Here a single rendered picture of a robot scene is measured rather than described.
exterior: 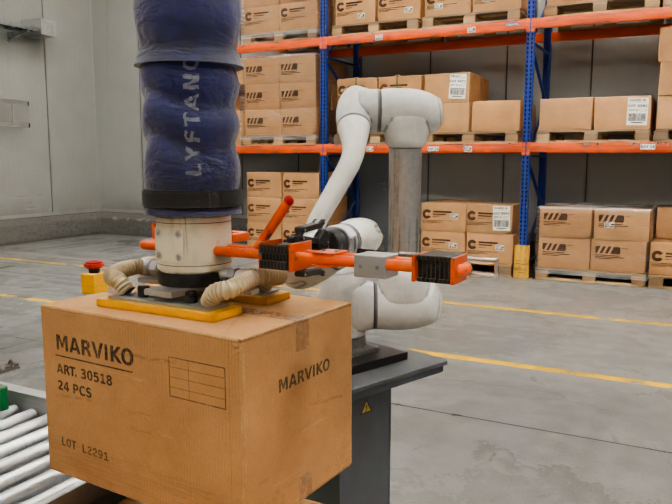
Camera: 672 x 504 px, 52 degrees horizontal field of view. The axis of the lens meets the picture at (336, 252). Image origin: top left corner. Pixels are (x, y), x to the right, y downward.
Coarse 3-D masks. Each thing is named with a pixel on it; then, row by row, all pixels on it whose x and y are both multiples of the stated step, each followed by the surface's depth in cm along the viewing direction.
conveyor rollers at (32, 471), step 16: (0, 416) 234; (16, 416) 230; (32, 416) 234; (0, 432) 216; (16, 432) 219; (32, 432) 216; (0, 448) 205; (16, 448) 208; (32, 448) 205; (48, 448) 208; (0, 464) 195; (16, 464) 198; (32, 464) 194; (48, 464) 197; (0, 480) 185; (16, 480) 188; (32, 480) 184; (48, 480) 187; (64, 480) 191; (0, 496) 175; (16, 496) 178; (32, 496) 182
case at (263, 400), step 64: (64, 320) 155; (128, 320) 144; (192, 320) 143; (256, 320) 143; (320, 320) 150; (64, 384) 158; (128, 384) 146; (192, 384) 136; (256, 384) 133; (320, 384) 152; (64, 448) 161; (128, 448) 149; (192, 448) 138; (256, 448) 134; (320, 448) 154
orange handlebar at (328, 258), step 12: (144, 240) 164; (240, 240) 180; (216, 252) 153; (228, 252) 151; (240, 252) 150; (252, 252) 148; (300, 252) 143; (312, 252) 141; (324, 252) 140; (336, 252) 140; (324, 264) 140; (336, 264) 139; (348, 264) 137; (396, 264) 132; (408, 264) 131; (468, 264) 128
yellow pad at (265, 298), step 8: (272, 288) 166; (240, 296) 161; (248, 296) 160; (256, 296) 159; (264, 296) 159; (272, 296) 159; (280, 296) 162; (288, 296) 165; (256, 304) 159; (264, 304) 158
